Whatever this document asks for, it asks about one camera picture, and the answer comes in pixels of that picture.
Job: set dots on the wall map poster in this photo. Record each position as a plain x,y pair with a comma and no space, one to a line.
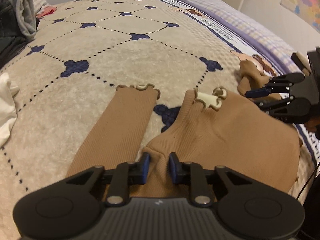
307,10

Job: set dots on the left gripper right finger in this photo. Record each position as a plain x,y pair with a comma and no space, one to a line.
244,206

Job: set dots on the plaid pillow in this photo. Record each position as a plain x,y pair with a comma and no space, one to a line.
40,5

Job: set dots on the white cloth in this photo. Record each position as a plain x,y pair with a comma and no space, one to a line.
8,112

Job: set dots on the purple plaid quilt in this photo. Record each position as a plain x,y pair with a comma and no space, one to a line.
262,39

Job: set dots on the beige bear pattern blanket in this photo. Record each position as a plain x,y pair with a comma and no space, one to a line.
82,52

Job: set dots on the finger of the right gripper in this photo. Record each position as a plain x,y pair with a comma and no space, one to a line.
278,84
289,111

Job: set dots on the grey folded garment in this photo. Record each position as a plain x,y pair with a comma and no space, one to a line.
25,16

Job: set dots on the pink small garment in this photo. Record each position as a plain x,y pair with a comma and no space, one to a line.
46,10

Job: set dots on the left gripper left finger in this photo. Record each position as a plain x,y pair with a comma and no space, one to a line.
73,205

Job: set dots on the black folded garment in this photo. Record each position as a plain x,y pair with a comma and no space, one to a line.
12,40

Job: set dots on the brown knit sweater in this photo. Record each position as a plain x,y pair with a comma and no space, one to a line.
221,128

